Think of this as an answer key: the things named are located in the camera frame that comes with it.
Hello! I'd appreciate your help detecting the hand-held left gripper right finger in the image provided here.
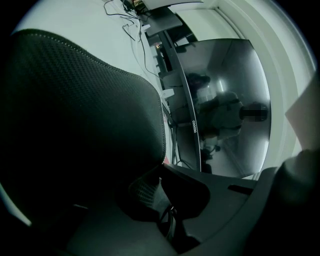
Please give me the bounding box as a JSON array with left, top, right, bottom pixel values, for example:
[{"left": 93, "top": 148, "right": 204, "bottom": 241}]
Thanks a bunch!
[{"left": 160, "top": 163, "right": 210, "bottom": 221}]

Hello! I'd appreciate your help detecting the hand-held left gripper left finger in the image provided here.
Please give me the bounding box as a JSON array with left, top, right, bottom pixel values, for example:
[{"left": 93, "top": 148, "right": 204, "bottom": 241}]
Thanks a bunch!
[{"left": 128, "top": 171, "right": 173, "bottom": 223}]

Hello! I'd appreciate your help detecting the rectangular desk mat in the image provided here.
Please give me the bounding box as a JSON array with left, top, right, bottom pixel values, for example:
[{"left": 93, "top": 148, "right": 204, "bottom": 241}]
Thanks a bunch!
[{"left": 0, "top": 28, "right": 168, "bottom": 226}]

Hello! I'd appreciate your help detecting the large black curved monitor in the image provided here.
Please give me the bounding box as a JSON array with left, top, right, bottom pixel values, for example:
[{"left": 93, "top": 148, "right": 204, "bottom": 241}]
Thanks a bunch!
[{"left": 159, "top": 29, "right": 272, "bottom": 179}]

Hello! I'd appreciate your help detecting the thin tangled desk cable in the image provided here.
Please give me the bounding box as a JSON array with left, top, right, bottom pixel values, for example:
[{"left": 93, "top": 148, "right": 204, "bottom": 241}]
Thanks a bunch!
[{"left": 103, "top": 0, "right": 161, "bottom": 79}]

